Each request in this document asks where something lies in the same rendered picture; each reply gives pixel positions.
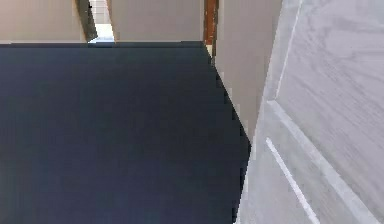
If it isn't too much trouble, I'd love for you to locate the pale grey panelled room door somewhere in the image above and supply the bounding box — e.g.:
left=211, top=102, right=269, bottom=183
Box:
left=233, top=0, right=384, bottom=224

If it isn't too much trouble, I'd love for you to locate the brown wooden room door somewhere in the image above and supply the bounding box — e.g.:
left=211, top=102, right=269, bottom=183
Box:
left=203, top=0, right=220, bottom=58

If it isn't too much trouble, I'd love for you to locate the dark grey room door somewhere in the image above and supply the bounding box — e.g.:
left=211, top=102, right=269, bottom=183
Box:
left=74, top=0, right=100, bottom=43

